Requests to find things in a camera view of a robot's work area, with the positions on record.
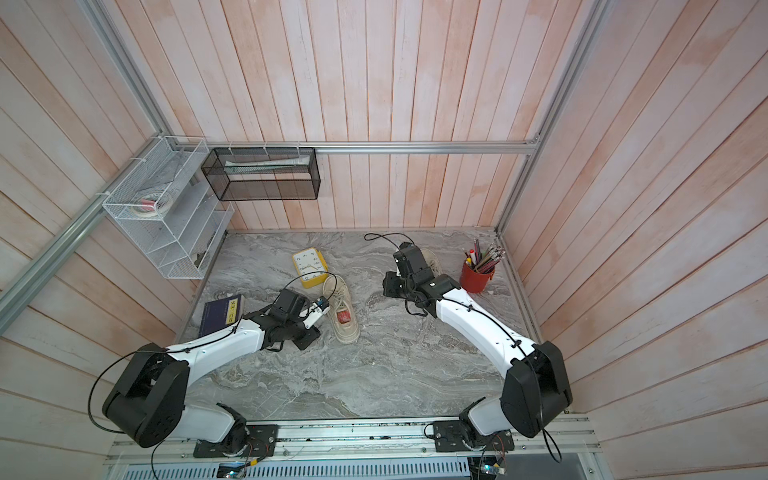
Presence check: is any beige sneaker one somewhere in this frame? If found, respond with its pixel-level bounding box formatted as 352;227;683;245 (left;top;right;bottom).
421;248;443;277
323;274;360;344

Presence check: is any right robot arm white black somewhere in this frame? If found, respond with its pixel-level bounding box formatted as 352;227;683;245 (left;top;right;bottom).
382;242;573;438

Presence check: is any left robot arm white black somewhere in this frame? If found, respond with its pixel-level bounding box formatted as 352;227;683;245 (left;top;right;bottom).
102;289;330;456

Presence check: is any red pencil cup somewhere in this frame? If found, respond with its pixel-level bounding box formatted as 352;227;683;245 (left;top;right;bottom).
459;263;495;294

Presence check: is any dark blue book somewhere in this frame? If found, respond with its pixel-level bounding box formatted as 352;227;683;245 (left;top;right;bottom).
198;294;244;338

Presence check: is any coloured pencils bunch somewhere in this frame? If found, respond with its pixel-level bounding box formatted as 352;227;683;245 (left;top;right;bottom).
464;239;506;274

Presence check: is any tape roll on shelf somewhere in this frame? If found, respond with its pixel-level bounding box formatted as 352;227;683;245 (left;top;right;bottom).
129;191;174;218

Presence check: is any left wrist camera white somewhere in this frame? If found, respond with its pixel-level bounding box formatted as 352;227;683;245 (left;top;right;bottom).
301;296;330;329

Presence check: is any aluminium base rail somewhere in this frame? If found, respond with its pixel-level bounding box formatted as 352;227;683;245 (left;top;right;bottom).
105;414;602;465

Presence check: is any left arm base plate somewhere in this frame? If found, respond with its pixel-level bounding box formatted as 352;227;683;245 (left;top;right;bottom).
193;424;279;460

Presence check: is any black mesh wall basket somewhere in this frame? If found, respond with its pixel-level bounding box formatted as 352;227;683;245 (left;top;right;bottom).
201;147;321;202

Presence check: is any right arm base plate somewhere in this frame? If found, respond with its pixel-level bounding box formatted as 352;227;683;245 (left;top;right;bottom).
424;420;515;454

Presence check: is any white wire wall shelf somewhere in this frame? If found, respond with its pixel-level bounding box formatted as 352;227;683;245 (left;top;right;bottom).
103;136;234;280

